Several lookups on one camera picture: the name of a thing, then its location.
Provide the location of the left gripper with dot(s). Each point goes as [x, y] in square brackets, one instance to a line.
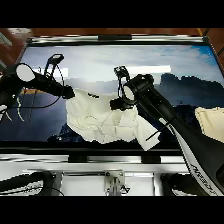
[68, 92]

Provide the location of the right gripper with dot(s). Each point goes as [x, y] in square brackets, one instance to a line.
[119, 104]

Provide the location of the white shirt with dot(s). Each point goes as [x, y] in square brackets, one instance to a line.
[90, 116]

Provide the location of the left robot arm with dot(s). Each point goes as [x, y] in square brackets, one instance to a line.
[40, 80]

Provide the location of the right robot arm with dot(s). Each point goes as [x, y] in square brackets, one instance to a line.
[196, 146]

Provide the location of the cream garment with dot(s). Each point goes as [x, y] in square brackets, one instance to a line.
[213, 123]

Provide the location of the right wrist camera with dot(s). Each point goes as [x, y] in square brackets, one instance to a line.
[121, 70]

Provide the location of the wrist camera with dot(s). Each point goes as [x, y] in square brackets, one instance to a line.
[56, 58]
[121, 70]

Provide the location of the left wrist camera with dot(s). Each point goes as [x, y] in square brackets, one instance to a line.
[56, 58]

